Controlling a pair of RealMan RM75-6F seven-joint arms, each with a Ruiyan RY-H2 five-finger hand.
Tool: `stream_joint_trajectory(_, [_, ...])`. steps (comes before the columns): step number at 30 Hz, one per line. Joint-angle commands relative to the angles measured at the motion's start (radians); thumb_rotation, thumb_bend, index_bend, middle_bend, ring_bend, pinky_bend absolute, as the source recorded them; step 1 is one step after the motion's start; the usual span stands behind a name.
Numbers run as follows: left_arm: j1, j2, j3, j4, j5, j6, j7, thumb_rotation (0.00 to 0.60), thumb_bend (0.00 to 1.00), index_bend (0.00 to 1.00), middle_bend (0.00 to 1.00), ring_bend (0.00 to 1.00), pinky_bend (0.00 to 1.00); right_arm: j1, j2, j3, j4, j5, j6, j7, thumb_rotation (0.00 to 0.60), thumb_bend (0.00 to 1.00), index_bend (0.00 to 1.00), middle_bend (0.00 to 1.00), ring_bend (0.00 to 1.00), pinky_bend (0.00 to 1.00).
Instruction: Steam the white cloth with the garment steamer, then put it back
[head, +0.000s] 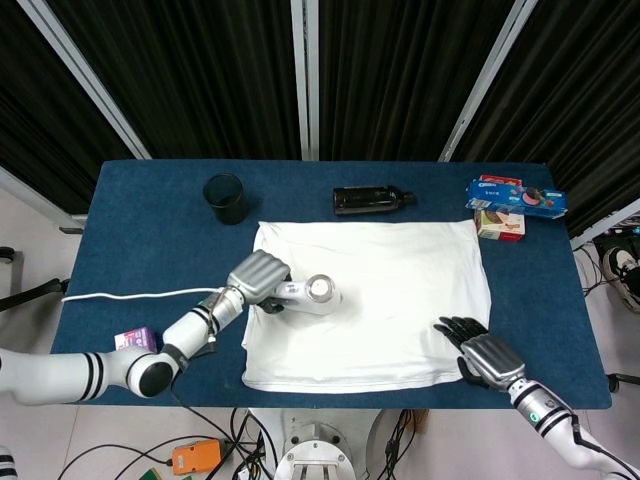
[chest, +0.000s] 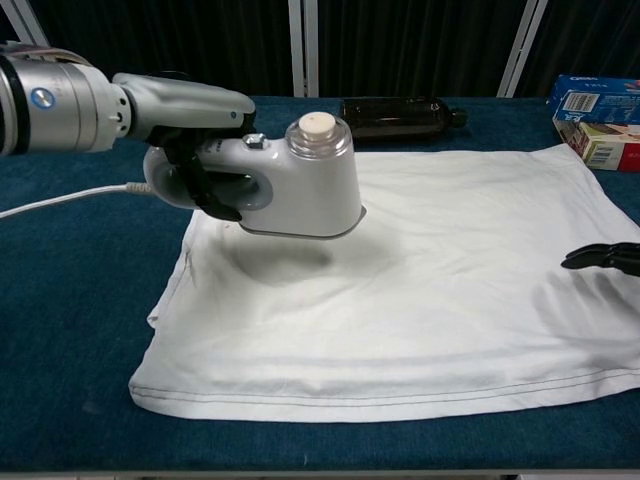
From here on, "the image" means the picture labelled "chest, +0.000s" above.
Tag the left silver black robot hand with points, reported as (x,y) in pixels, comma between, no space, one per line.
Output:
(195,107)

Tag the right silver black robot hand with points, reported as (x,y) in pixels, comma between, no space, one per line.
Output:
(605,257)

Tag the white handheld steam iron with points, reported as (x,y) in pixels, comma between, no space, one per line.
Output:
(315,195)

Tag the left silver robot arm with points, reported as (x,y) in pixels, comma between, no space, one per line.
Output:
(55,105)

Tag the white cloth garment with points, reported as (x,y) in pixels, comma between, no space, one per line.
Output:
(400,310)

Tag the red and green box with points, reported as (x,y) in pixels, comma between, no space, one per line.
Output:
(610,145)

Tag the blue Oreo cookie box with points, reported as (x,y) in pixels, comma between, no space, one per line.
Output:
(605,97)

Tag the dark brown glass bottle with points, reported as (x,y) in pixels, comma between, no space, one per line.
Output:
(395,117)

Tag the black pleated curtain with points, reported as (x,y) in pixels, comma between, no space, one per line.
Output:
(410,45)

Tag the blue felt table cover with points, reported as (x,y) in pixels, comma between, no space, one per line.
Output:
(75,310)

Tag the white frame post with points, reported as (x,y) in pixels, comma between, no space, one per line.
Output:
(303,50)
(12,17)
(522,50)

